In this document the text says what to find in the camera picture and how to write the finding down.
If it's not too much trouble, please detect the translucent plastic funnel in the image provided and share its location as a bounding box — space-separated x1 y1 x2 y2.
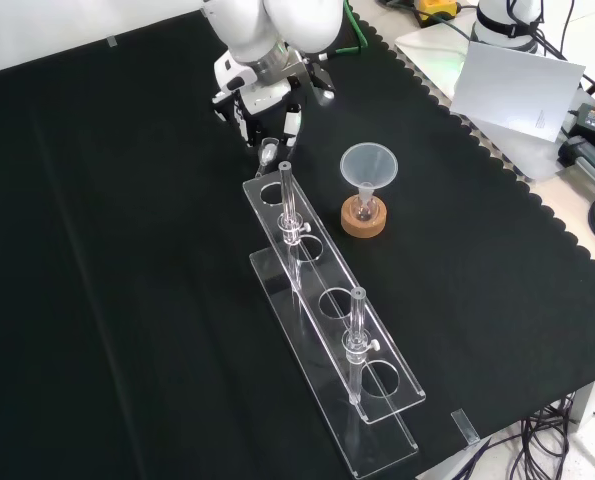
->
339 142 400 211

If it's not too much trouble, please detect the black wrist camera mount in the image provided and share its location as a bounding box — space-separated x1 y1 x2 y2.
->
287 58 336 107

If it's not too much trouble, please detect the clear acrylic funnel stand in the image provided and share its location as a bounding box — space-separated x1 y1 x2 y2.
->
241 160 427 479

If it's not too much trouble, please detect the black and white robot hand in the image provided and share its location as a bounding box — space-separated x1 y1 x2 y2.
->
211 52 306 149

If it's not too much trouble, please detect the black bench cloth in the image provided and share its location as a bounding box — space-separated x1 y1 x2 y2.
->
0 8 595 480

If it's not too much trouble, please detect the yellow stop button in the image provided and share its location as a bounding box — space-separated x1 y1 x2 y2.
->
412 0 462 27

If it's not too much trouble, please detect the pale board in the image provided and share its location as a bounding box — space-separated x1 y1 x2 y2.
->
448 39 587 145

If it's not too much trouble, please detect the small round-bottom glass flask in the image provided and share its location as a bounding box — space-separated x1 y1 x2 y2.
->
352 193 379 225

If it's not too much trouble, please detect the cork ring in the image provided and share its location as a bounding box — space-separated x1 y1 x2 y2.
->
340 195 389 238

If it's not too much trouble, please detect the green cable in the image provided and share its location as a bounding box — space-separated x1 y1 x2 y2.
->
332 0 369 55

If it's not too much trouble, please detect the black cable bundle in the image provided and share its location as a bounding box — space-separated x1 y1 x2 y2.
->
516 392 595 480

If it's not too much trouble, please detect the grey power adapter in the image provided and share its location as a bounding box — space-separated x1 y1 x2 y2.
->
556 134 595 195

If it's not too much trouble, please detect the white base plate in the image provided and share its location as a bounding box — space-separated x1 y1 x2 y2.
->
393 18 574 184

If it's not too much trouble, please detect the clear cloth clip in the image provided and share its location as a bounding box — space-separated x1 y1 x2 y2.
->
449 408 481 445

